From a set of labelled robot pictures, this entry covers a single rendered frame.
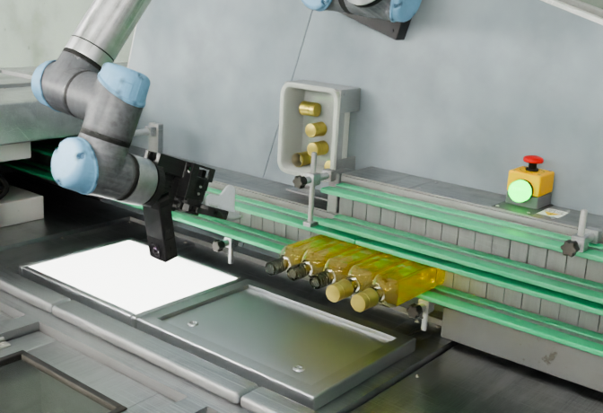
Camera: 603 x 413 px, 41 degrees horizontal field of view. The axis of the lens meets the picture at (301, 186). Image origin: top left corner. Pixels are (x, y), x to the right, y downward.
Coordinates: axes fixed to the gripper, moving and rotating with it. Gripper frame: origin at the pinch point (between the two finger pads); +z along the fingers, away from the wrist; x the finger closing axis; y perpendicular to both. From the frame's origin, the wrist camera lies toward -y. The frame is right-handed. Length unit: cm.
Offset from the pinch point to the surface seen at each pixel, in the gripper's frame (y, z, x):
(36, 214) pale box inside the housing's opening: -15, 39, 107
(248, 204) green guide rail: 3, 44, 32
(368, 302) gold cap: -8.8, 23.4, -19.1
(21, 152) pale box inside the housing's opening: 1, 27, 104
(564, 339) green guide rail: -6, 43, -49
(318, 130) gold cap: 25, 48, 21
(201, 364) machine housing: -27.9, 8.3, 3.2
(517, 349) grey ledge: -11, 53, -37
